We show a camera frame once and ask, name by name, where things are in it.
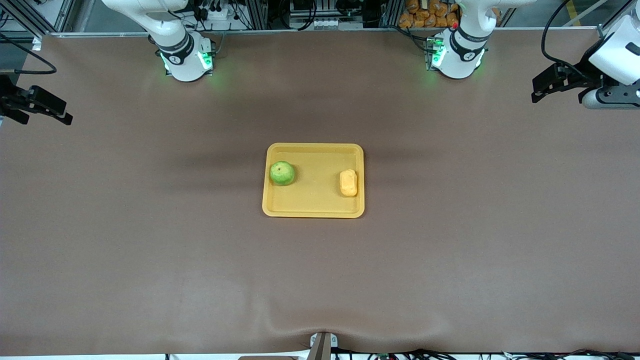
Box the yellow potato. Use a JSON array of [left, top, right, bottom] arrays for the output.
[[339, 169, 359, 198]]

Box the green apple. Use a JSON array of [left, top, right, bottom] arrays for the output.
[[269, 160, 296, 187]]

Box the yellow plastic tray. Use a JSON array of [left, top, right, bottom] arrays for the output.
[[262, 142, 365, 219]]

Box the bag of orange snacks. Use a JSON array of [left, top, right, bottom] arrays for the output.
[[398, 0, 460, 29]]

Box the white power strip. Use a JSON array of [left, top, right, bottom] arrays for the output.
[[196, 5, 236, 24]]

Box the white terminal block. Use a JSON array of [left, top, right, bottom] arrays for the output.
[[289, 17, 346, 30]]

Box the brown table mat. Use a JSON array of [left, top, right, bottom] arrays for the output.
[[0, 29, 640, 357]]

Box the aluminium frame strut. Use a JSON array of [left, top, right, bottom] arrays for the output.
[[0, 0, 77, 43], [596, 0, 640, 41]]

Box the silver table edge rail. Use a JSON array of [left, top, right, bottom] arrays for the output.
[[40, 26, 603, 38]]

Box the metal table clamp bracket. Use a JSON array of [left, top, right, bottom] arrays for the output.
[[309, 331, 339, 360]]

